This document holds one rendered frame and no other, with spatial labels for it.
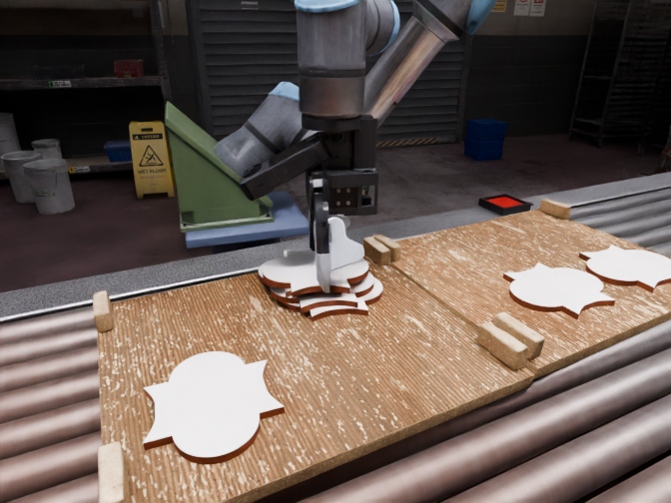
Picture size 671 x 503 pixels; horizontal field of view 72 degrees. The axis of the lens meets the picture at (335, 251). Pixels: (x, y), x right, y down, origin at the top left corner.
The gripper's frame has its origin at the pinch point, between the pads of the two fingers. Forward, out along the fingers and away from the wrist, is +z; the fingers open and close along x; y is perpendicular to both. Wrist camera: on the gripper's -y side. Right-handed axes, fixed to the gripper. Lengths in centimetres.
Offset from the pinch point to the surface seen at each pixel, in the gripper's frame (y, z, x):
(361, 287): 5.6, 1.7, -3.1
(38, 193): -180, 80, 307
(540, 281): 30.9, 2.6, -3.3
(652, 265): 50, 3, -1
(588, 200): 66, 6, 36
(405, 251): 15.8, 3.6, 11.2
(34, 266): -149, 97, 213
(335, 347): 0.8, 3.7, -12.7
